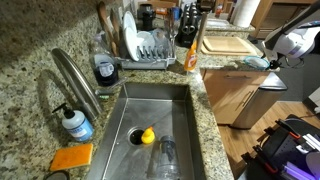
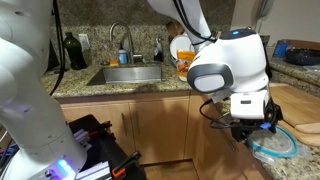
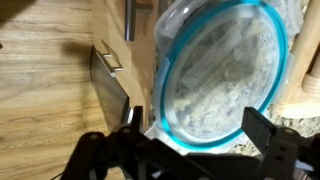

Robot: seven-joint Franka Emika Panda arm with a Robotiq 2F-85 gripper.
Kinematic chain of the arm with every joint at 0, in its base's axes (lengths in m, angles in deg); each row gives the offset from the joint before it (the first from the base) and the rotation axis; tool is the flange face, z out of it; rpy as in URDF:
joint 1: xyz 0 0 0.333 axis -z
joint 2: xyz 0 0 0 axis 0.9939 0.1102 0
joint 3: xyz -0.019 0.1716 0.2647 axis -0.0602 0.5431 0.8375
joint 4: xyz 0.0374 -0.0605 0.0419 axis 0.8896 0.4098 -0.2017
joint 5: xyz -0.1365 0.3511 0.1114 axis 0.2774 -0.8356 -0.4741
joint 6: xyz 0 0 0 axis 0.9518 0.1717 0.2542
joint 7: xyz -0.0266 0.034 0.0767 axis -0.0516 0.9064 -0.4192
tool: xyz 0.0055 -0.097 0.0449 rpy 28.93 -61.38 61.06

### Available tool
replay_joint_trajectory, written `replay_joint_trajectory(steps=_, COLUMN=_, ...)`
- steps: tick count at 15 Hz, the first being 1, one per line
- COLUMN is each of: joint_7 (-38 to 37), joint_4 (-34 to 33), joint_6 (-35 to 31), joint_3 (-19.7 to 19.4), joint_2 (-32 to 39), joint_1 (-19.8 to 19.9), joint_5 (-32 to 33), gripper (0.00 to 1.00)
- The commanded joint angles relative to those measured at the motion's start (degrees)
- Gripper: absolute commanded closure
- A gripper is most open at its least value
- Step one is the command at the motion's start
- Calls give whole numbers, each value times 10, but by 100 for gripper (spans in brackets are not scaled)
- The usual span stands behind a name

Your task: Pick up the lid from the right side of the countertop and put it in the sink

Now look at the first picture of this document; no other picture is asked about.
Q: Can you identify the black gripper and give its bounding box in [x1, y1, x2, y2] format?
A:
[268, 57, 283, 70]

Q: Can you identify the light blue plate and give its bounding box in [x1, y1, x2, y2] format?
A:
[243, 55, 271, 71]

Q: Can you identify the stainless steel sink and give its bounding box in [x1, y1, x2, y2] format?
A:
[84, 82, 206, 180]

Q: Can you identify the stainless steel trash can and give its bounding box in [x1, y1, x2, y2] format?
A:
[230, 72, 289, 130]

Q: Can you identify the thick wooden cutting board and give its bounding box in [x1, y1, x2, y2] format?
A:
[200, 35, 258, 57]

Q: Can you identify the thin light wooden cutting board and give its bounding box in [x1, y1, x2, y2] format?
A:
[203, 35, 252, 54]

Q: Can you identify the white paper towel roll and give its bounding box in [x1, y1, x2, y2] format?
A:
[232, 0, 262, 29]

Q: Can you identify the wooden base cabinet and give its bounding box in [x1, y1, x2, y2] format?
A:
[199, 68, 272, 126]

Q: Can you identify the black orange clamp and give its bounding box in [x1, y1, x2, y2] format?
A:
[274, 118, 302, 140]
[252, 144, 279, 175]

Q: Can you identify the clear plastic tray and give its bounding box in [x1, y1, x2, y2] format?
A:
[205, 18, 232, 30]

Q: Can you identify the small red bottle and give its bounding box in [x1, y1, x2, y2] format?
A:
[215, 3, 224, 18]

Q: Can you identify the orange spray cleaner bottle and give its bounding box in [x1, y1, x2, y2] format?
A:
[183, 39, 200, 73]

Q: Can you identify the black robot cart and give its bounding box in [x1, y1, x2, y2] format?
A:
[238, 114, 320, 180]

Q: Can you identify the black knife block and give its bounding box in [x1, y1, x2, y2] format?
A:
[175, 2, 202, 48]

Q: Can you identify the tall clear wine glass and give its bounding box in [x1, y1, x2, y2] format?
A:
[164, 8, 181, 54]

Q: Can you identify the clear drinking glass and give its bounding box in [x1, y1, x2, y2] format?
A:
[151, 28, 169, 51]

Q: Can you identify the grey dish rack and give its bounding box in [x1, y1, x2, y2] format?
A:
[114, 33, 178, 70]

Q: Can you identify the black canister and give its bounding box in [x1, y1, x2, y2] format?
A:
[136, 3, 157, 32]

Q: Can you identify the white plate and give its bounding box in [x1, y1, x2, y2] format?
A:
[122, 10, 138, 34]
[123, 26, 141, 62]

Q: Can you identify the yellow rubber duck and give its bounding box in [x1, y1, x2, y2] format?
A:
[140, 125, 156, 145]

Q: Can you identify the brown wooden board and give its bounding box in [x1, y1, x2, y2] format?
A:
[97, 1, 118, 57]
[109, 8, 123, 44]

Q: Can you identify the dish brush with green bristles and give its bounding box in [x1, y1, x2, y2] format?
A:
[95, 76, 128, 101]

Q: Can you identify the stainless steel curved faucet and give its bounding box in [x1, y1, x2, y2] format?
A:
[50, 47, 104, 123]

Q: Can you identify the soap dispenser with black pump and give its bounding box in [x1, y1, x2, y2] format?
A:
[51, 102, 95, 143]

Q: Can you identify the orange sponge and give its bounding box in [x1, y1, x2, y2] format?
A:
[49, 143, 95, 172]

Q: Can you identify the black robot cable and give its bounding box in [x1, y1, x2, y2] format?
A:
[281, 55, 306, 70]

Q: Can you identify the metal drawer handle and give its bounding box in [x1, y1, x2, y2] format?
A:
[223, 74, 254, 81]

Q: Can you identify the metal cabinet door handle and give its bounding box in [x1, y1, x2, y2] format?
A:
[241, 89, 256, 108]

